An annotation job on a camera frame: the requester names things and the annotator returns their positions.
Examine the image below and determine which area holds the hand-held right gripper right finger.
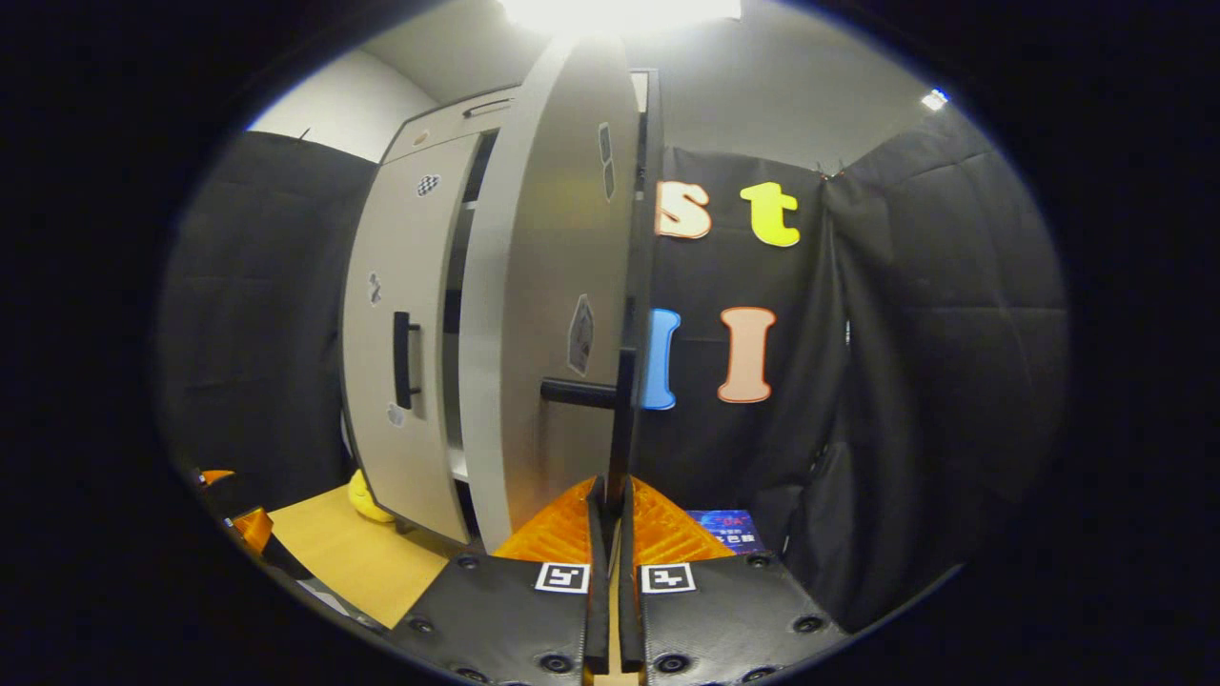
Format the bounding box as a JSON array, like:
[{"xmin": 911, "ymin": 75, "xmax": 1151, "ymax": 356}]
[{"xmin": 615, "ymin": 476, "xmax": 849, "ymax": 686}]

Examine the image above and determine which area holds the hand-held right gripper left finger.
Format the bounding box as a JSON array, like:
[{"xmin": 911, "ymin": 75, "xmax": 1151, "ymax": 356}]
[{"xmin": 391, "ymin": 476, "xmax": 611, "ymax": 686}]

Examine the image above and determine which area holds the grey shoe cabinet door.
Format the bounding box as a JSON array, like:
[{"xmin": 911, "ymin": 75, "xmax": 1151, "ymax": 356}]
[
  {"xmin": 457, "ymin": 36, "xmax": 663, "ymax": 555},
  {"xmin": 341, "ymin": 133, "xmax": 482, "ymax": 546}
]

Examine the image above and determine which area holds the grey double-door shoe cabinet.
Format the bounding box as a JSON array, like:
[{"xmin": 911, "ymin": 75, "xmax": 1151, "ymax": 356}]
[{"xmin": 338, "ymin": 36, "xmax": 663, "ymax": 558}]

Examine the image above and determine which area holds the large ceiling light panel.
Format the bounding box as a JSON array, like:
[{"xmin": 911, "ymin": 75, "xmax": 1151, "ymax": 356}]
[{"xmin": 496, "ymin": 0, "xmax": 742, "ymax": 39}]

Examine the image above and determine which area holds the black cabinet door handle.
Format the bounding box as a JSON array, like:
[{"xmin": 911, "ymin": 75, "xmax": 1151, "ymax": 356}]
[
  {"xmin": 393, "ymin": 311, "xmax": 422, "ymax": 411},
  {"xmin": 540, "ymin": 348, "xmax": 638, "ymax": 506}
]

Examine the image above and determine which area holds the black backdrop cloth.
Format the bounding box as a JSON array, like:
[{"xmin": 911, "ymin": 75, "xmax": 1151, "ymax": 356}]
[{"xmin": 157, "ymin": 105, "xmax": 1068, "ymax": 635}]

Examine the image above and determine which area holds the yellow plush toy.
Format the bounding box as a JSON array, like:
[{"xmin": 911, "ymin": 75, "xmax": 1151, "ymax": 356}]
[{"xmin": 346, "ymin": 469, "xmax": 397, "ymax": 525}]

